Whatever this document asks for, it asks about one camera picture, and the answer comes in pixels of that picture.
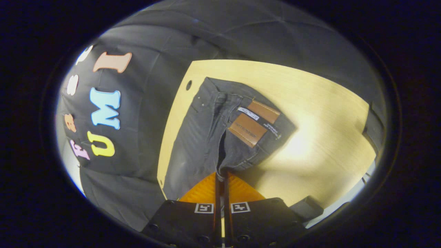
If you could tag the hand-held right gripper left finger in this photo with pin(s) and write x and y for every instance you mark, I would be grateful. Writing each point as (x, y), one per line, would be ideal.
(186, 220)

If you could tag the black jeans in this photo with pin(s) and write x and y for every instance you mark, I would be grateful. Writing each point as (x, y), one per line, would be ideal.
(200, 137)

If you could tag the dark block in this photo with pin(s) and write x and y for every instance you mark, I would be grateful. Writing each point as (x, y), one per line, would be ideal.
(306, 208)

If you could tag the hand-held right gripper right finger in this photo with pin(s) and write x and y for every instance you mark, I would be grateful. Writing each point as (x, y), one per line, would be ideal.
(262, 220)

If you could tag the black backdrop cloth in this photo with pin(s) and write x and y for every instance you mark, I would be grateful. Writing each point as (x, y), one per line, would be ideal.
(144, 86)

